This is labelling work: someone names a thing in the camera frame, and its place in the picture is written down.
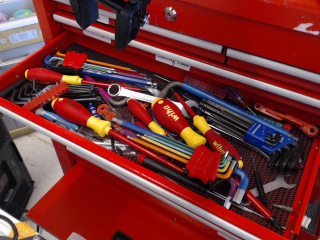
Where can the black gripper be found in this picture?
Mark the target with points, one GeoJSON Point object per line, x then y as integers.
{"type": "Point", "coordinates": [130, 16]}

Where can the red bit holder strip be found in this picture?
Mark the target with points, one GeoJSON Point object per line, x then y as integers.
{"type": "Point", "coordinates": [46, 96]}

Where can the red bit holder back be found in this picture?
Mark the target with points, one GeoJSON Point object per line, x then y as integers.
{"type": "Point", "coordinates": [209, 88]}

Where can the blue holder black hex keys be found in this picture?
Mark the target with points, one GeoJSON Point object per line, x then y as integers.
{"type": "Point", "coordinates": [281, 149]}

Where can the loose silver screwdriver bit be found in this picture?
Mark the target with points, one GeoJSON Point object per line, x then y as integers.
{"type": "Point", "coordinates": [283, 207]}

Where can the colourful hex key set back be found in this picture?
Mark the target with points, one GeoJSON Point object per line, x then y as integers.
{"type": "Point", "coordinates": [76, 64]}

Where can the colourful hex key set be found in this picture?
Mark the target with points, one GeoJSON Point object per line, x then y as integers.
{"type": "Point", "coordinates": [200, 162]}
{"type": "Point", "coordinates": [76, 64]}

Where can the silver cabinet lock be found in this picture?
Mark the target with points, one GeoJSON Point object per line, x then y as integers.
{"type": "Point", "coordinates": [170, 14]}

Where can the white drawer label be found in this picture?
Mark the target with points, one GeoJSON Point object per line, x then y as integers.
{"type": "Point", "coordinates": [172, 62]}

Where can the silver combination wrench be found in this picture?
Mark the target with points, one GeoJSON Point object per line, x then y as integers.
{"type": "Point", "coordinates": [115, 90]}

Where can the black hex key set left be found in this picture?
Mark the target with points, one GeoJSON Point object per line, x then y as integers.
{"type": "Point", "coordinates": [86, 92]}

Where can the red yellow screwdriver top left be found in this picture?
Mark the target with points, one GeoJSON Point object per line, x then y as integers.
{"type": "Point", "coordinates": [47, 76]}

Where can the orange black small tool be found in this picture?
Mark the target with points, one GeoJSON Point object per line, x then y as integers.
{"type": "Point", "coordinates": [108, 113]}

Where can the small red yellow screwdriver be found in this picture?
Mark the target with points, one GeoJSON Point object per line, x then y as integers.
{"type": "Point", "coordinates": [142, 114]}

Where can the red yellow screwdriver front left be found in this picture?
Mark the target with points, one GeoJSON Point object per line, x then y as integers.
{"type": "Point", "coordinates": [74, 112]}

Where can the large red yellow Wiha screwdriver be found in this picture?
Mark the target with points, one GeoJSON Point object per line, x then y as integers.
{"type": "Point", "coordinates": [170, 117]}

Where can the red tool cabinet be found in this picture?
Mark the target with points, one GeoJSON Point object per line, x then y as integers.
{"type": "Point", "coordinates": [279, 35]}

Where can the red yellow Wiha screwdriver right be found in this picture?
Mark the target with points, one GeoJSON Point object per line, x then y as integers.
{"type": "Point", "coordinates": [216, 142]}

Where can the colourful hex key set front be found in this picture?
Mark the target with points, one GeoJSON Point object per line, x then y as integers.
{"type": "Point", "coordinates": [200, 162]}

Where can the lower red drawer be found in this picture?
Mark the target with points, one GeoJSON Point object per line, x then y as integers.
{"type": "Point", "coordinates": [96, 205]}

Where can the black box on floor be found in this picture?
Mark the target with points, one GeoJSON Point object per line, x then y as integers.
{"type": "Point", "coordinates": [16, 184]}

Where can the open red tool drawer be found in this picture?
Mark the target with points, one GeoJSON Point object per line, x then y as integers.
{"type": "Point", "coordinates": [257, 84]}

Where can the black precision screwdriver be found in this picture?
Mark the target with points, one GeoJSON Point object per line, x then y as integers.
{"type": "Point", "coordinates": [259, 184]}

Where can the orange red flat wrench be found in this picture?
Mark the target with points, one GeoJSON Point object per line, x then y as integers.
{"type": "Point", "coordinates": [309, 129]}

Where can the thin flat silver wrench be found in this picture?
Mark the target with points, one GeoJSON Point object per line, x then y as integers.
{"type": "Point", "coordinates": [279, 182]}

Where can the slim red black screwdriver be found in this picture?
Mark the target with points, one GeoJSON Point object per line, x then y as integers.
{"type": "Point", "coordinates": [262, 209]}

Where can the blue white screwdriver handle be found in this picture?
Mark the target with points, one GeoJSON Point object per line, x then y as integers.
{"type": "Point", "coordinates": [54, 118]}

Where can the blue grey handled tool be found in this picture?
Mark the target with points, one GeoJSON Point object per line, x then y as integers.
{"type": "Point", "coordinates": [202, 94]}

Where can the purple handled tool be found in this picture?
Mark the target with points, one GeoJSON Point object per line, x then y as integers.
{"type": "Point", "coordinates": [238, 98]}

